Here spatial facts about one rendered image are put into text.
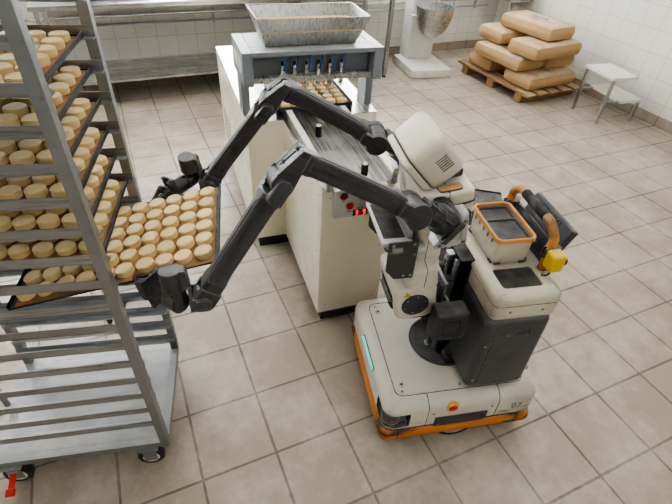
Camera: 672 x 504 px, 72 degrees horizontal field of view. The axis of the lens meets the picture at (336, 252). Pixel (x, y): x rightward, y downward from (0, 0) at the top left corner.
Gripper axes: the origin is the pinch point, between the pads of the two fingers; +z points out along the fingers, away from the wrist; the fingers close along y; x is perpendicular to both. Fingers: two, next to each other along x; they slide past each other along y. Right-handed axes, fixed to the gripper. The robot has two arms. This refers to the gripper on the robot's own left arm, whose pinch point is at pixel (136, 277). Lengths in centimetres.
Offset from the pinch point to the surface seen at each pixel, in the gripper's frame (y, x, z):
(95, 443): 74, -34, 29
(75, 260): -11.9, -9.1, 6.1
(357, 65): 7, 166, 33
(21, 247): -15.1, -14.8, 20.2
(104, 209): -11.6, 8.8, 19.3
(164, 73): 71, 226, 300
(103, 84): -40, 29, 28
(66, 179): -36.4, -3.6, -3.1
